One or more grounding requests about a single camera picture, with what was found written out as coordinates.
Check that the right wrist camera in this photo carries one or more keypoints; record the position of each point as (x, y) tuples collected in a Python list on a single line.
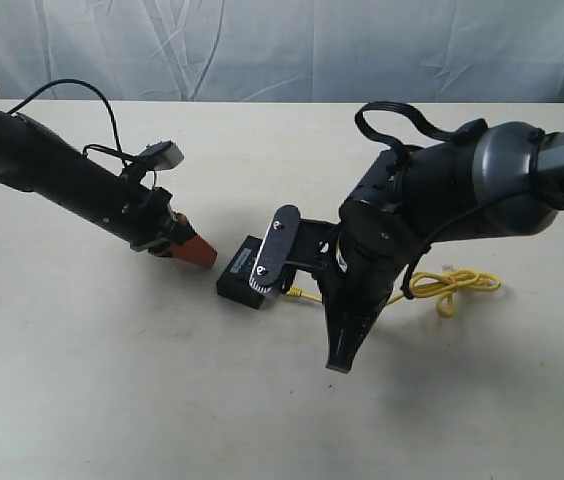
[(272, 273)]

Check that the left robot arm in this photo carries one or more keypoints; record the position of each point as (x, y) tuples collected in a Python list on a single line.
[(33, 159)]

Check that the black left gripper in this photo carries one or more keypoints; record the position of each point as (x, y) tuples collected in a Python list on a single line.
[(155, 227)]

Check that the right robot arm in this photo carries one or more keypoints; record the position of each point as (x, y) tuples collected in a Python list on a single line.
[(507, 182)]

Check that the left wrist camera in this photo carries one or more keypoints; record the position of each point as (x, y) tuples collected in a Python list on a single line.
[(161, 156)]

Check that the grey backdrop cloth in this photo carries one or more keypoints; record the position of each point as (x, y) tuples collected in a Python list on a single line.
[(288, 51)]

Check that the black network switch box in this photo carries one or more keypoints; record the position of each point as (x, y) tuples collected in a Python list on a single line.
[(233, 283)]

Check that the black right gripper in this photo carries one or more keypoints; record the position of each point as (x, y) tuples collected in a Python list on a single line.
[(355, 283)]

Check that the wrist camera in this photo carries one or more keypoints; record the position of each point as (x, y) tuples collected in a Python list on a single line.
[(161, 156), (272, 273)]

